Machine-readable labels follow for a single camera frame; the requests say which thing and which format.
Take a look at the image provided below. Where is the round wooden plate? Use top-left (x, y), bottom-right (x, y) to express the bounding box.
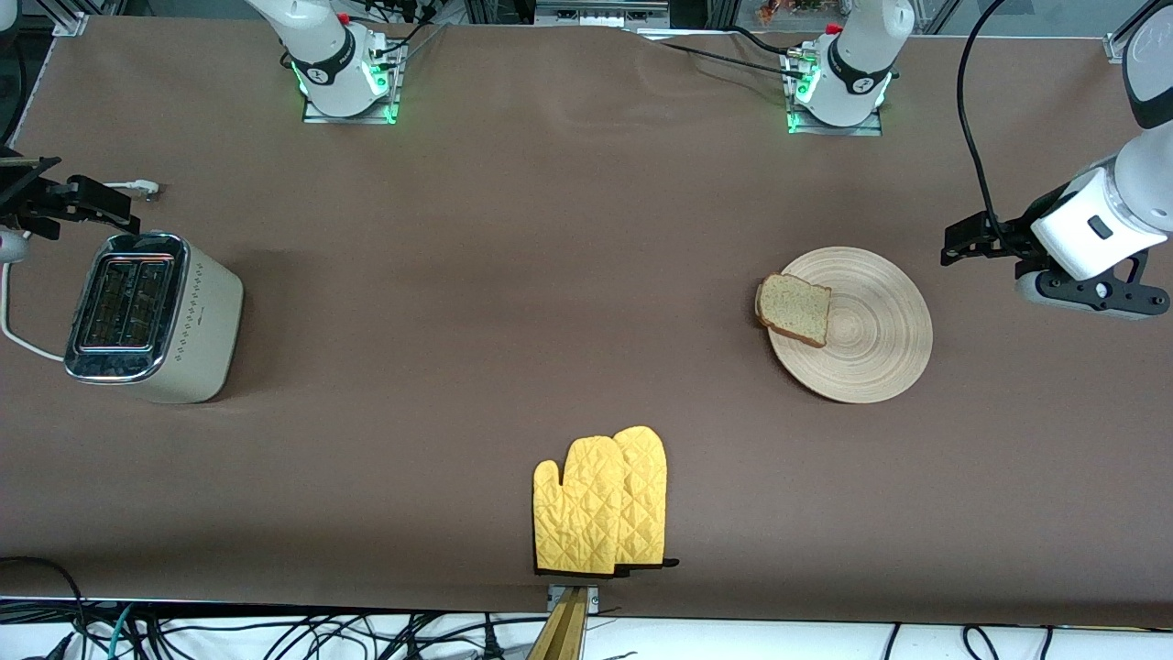
top-left (766, 247), bottom-right (934, 404)

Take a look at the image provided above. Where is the brown bread slice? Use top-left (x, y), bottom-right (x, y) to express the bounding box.
top-left (755, 273), bottom-right (833, 349)

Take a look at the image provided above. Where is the cream and chrome toaster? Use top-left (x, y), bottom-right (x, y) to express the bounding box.
top-left (64, 231), bottom-right (245, 404)

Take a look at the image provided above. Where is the yellow quilted oven mitt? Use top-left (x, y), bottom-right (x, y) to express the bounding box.
top-left (612, 425), bottom-right (681, 574)
top-left (532, 436), bottom-right (635, 578)

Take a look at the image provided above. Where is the grey background device box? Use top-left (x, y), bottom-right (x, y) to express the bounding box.
top-left (534, 0), bottom-right (672, 28)

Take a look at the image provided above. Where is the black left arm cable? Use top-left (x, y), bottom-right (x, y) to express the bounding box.
top-left (957, 0), bottom-right (1032, 258)

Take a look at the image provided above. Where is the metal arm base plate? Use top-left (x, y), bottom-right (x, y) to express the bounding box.
top-left (786, 50), bottom-right (883, 137)
top-left (302, 41), bottom-right (406, 125)

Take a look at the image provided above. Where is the black table cable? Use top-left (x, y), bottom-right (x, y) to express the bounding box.
top-left (641, 26), bottom-right (812, 82)

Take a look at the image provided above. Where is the black looped floor cable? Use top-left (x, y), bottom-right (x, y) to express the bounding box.
top-left (0, 555), bottom-right (88, 660)

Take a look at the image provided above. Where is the teal floor cable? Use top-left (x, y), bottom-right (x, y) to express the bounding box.
top-left (105, 602), bottom-right (140, 660)

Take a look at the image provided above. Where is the metal beam bracket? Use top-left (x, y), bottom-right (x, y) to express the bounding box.
top-left (547, 584), bottom-right (602, 613)

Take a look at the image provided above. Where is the yellow camera stand beam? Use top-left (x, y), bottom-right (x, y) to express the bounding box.
top-left (527, 588), bottom-right (587, 660)

